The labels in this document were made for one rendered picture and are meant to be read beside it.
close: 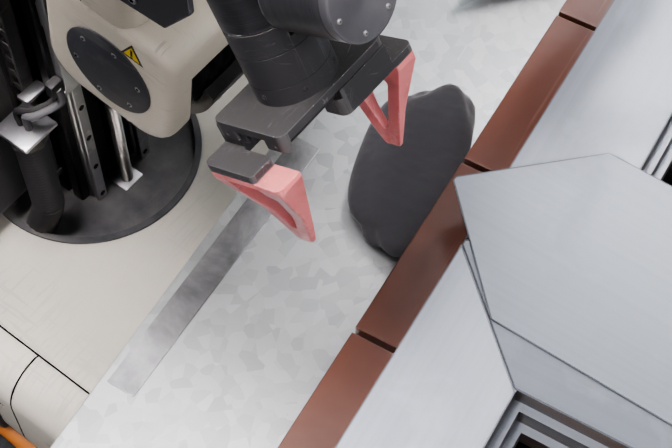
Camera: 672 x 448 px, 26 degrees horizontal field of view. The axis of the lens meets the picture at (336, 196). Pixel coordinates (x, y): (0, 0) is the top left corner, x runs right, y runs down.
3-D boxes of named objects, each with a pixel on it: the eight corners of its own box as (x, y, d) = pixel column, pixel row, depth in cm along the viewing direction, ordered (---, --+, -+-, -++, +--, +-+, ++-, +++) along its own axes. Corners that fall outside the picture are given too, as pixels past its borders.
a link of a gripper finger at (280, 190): (389, 200, 96) (338, 92, 90) (322, 275, 93) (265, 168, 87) (317, 179, 100) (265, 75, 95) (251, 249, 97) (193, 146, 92)
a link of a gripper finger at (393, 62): (450, 131, 99) (405, 22, 93) (388, 201, 96) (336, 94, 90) (378, 114, 103) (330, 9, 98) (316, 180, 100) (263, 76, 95)
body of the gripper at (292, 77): (391, 57, 93) (351, -37, 89) (292, 161, 89) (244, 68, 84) (320, 42, 98) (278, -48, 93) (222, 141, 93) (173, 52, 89)
